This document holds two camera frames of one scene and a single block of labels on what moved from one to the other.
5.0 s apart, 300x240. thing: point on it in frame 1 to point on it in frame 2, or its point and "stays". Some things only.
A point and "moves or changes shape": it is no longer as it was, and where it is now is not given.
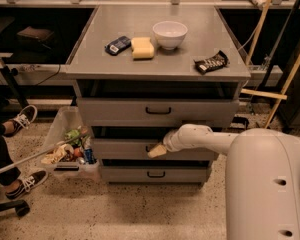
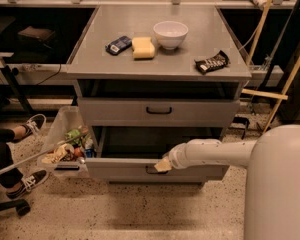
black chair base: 21,207 stays
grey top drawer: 156,112 stays
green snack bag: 73,134 stays
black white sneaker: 23,120 to 32,127
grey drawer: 137,149 moves or changes shape
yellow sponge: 142,48 stays
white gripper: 170,142 to 177,157
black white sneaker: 28,184 stays
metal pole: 36,154 stays
